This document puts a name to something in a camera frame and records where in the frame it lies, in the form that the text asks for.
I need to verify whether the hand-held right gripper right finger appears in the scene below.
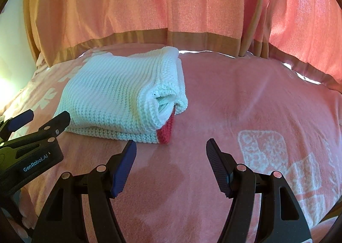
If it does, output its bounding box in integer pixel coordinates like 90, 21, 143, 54
206, 138, 313, 243

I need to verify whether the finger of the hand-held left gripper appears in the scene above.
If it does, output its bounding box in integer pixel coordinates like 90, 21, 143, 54
0, 109, 35, 141
0, 111, 71, 158

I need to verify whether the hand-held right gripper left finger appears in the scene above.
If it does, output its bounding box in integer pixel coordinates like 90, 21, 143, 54
31, 140, 137, 243

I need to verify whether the white black pink knit sweater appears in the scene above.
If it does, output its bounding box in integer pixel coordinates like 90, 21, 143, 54
55, 46, 188, 145

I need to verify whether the pink printed blanket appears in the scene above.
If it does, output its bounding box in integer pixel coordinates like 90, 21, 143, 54
0, 44, 342, 243

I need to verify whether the pink curtain with tan hem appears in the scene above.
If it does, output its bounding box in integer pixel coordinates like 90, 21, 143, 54
23, 0, 258, 69
240, 0, 342, 91

